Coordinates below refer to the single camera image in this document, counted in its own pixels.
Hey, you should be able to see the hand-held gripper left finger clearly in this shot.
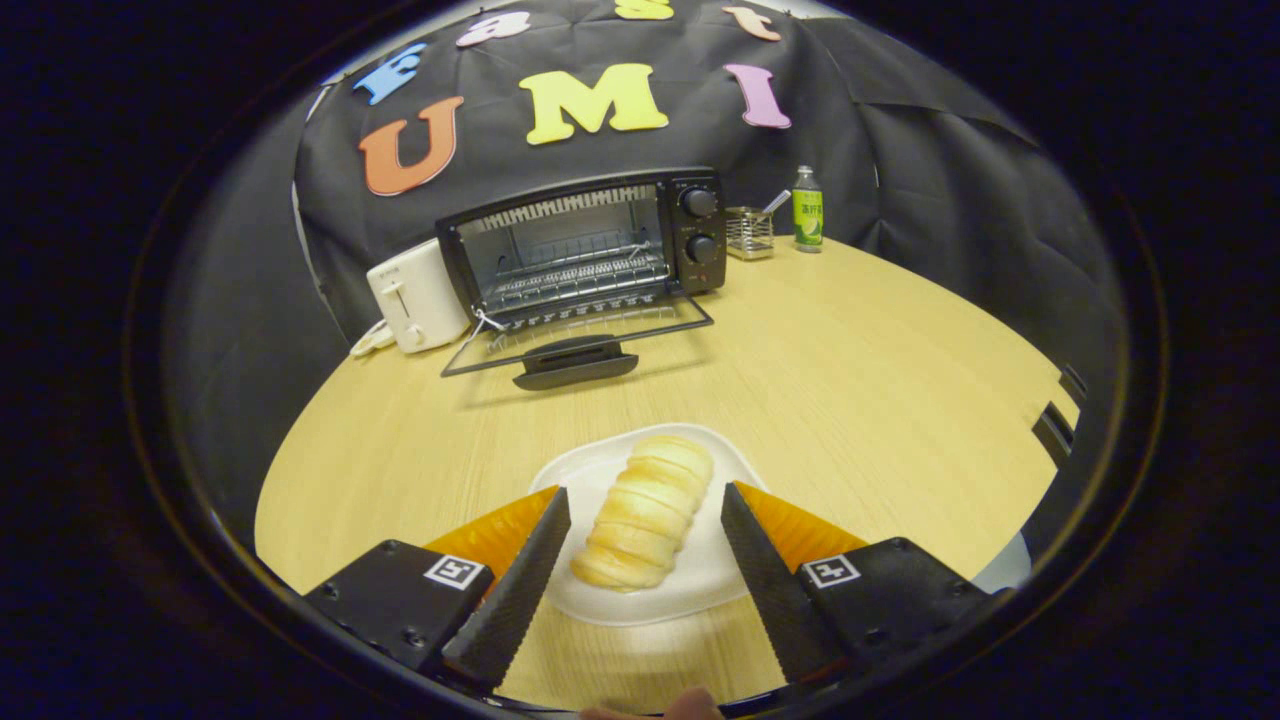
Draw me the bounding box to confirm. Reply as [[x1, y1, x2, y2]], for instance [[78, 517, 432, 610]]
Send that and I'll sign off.
[[303, 486, 573, 693]]

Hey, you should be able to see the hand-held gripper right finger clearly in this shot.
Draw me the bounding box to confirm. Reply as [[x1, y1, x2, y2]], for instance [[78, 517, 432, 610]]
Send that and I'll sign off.
[[720, 482, 991, 691]]

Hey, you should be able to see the golden bread roll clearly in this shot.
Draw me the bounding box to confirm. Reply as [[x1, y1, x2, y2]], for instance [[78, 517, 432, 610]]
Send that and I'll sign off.
[[570, 435, 715, 591]]

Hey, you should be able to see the black toaster oven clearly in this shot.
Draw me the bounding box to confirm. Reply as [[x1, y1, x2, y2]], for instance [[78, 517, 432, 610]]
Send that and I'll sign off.
[[432, 166, 729, 392]]

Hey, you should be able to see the white pop-up toaster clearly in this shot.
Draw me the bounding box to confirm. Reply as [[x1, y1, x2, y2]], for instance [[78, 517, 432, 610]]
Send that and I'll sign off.
[[366, 237, 471, 355]]

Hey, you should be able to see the white square plate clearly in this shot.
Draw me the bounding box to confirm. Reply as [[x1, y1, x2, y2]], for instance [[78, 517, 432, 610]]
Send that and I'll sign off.
[[527, 423, 771, 628]]

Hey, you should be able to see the green label drink bottle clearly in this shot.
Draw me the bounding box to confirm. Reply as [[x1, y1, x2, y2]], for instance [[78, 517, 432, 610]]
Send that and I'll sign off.
[[792, 165, 824, 254]]

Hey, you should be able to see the black backdrop cloth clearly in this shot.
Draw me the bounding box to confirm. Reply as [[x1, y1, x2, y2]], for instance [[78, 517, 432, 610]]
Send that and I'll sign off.
[[165, 0, 1126, 521]]

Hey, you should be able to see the metal wire utensil holder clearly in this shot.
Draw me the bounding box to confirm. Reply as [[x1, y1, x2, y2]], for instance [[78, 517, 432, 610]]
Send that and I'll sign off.
[[725, 206, 776, 262]]

